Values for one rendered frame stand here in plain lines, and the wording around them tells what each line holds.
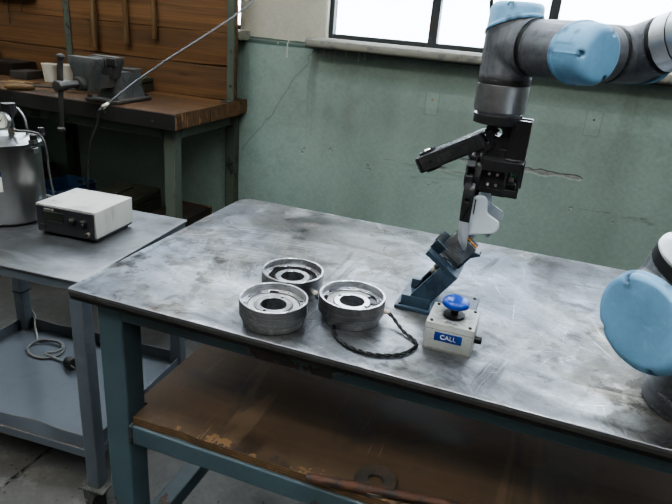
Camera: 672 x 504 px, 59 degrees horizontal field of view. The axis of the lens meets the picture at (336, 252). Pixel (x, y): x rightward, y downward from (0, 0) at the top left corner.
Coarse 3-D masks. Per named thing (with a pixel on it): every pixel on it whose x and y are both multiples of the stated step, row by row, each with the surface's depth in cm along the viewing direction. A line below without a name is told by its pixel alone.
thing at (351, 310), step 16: (336, 288) 97; (352, 288) 97; (368, 288) 97; (320, 304) 91; (336, 304) 92; (352, 304) 96; (368, 304) 92; (384, 304) 91; (336, 320) 89; (352, 320) 88; (368, 320) 89
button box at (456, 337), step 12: (432, 312) 88; (444, 312) 87; (468, 312) 89; (480, 312) 89; (432, 324) 85; (444, 324) 85; (456, 324) 85; (468, 324) 85; (432, 336) 86; (444, 336) 85; (456, 336) 85; (468, 336) 84; (432, 348) 87; (444, 348) 86; (456, 348) 85; (468, 348) 85
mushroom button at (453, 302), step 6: (450, 294) 88; (444, 300) 86; (450, 300) 86; (456, 300) 86; (462, 300) 86; (468, 300) 87; (450, 306) 85; (456, 306) 85; (462, 306) 85; (468, 306) 85; (450, 312) 87; (456, 312) 87
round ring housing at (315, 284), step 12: (264, 264) 101; (276, 264) 103; (288, 264) 104; (300, 264) 104; (312, 264) 103; (264, 276) 97; (276, 276) 99; (288, 276) 102; (300, 276) 102; (300, 288) 95; (312, 288) 97
